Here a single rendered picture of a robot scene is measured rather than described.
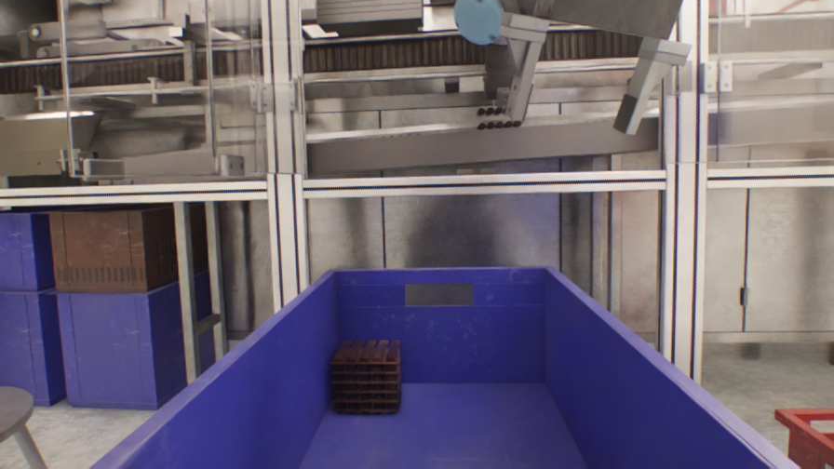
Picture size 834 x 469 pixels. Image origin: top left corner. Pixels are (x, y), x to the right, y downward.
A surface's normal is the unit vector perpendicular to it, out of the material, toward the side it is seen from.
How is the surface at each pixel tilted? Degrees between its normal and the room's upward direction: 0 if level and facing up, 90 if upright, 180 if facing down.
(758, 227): 90
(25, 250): 90
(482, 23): 131
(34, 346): 90
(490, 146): 90
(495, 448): 0
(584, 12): 113
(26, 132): 79
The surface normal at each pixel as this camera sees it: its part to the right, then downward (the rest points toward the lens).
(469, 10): -0.48, 0.71
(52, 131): -0.10, -0.11
